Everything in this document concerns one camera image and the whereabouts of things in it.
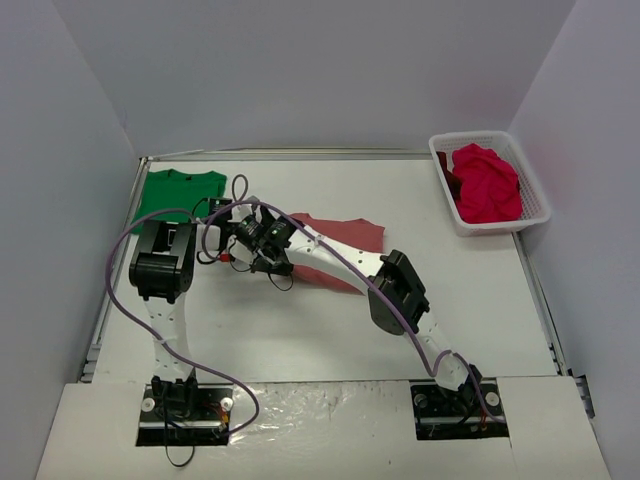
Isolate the salmon pink t-shirt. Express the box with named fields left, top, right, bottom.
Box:
left=291, top=212, right=385, bottom=294

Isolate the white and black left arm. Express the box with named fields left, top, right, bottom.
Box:
left=128, top=208, right=236, bottom=418

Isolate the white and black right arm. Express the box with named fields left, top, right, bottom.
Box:
left=234, top=215, right=482, bottom=413

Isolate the green folded t-shirt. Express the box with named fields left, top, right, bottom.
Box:
left=133, top=169, right=227, bottom=221

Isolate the dark red garment in basket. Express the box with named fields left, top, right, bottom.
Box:
left=436, top=151, right=462, bottom=200

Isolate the magenta crumpled t-shirt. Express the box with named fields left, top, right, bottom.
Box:
left=452, top=143, right=523, bottom=224

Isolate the white plastic basket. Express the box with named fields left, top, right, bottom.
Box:
left=429, top=130, right=551, bottom=237

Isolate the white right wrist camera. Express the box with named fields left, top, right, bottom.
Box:
left=221, top=236, right=254, bottom=265

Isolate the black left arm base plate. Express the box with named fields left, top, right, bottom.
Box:
left=136, top=385, right=234, bottom=447

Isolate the black cable loop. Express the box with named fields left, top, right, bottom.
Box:
left=164, top=439, right=199, bottom=470

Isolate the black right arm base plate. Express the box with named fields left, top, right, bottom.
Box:
left=410, top=380, right=509, bottom=441

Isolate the aluminium right table rail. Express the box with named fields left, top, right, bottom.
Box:
left=512, top=233, right=596, bottom=423

